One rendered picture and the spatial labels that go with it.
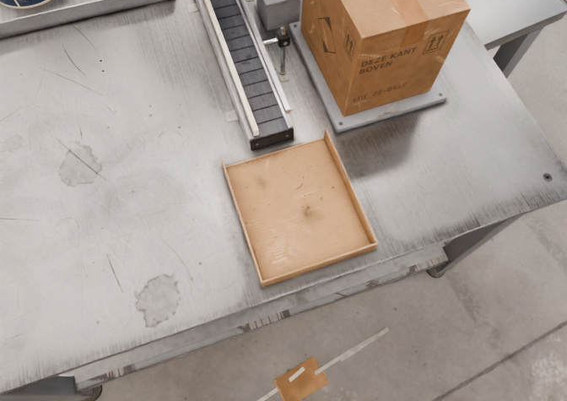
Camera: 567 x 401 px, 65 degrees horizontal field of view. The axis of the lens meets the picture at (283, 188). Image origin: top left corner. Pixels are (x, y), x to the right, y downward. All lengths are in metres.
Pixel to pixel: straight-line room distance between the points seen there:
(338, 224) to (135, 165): 0.50
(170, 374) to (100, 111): 1.01
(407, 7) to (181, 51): 0.61
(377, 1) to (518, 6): 0.65
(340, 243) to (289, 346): 0.85
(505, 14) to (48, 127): 1.27
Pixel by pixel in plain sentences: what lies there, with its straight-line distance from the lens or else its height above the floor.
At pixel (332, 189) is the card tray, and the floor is 0.83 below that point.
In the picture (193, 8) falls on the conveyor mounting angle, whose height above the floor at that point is 0.83.
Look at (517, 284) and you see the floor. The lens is 2.06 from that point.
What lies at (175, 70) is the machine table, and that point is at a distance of 1.25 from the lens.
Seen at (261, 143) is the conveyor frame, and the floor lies 0.85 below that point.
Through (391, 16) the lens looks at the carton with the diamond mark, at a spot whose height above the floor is 1.12.
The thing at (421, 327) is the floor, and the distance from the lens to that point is 1.87.
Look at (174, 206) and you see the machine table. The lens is 1.05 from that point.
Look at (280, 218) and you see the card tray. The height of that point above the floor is 0.83.
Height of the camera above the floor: 1.77
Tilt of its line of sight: 65 degrees down
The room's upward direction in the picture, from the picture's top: 2 degrees clockwise
